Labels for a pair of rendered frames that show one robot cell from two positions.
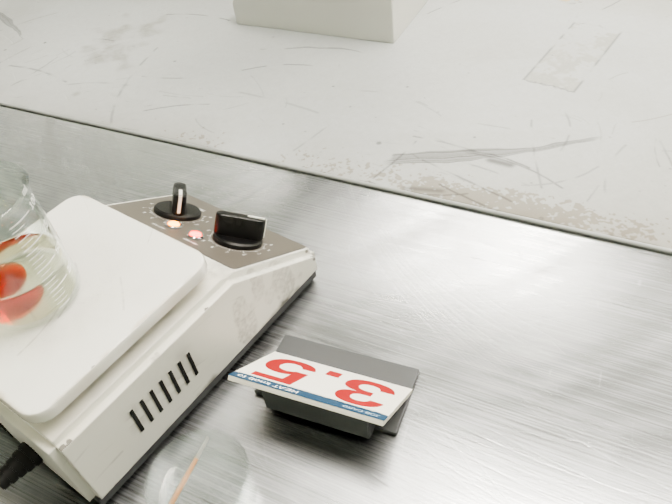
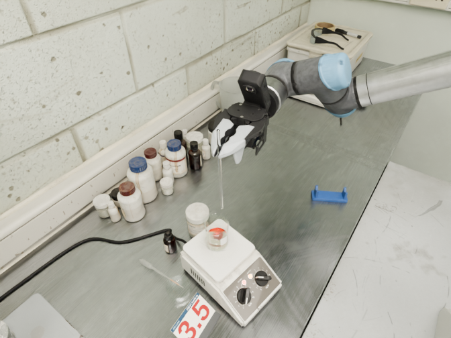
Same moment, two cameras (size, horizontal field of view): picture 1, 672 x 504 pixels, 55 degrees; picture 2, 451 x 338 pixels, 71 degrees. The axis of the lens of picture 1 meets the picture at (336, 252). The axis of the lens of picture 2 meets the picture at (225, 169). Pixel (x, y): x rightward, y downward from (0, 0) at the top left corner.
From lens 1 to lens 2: 0.52 m
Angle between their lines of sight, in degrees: 64
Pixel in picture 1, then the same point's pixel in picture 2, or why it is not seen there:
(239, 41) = (418, 312)
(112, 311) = (206, 259)
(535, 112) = not seen: outside the picture
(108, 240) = (232, 257)
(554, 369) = not seen: outside the picture
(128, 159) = (319, 265)
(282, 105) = (354, 328)
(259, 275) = (224, 300)
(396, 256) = not seen: outside the picture
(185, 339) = (204, 279)
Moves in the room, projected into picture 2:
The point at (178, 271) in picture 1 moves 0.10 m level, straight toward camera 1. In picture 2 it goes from (215, 274) to (166, 286)
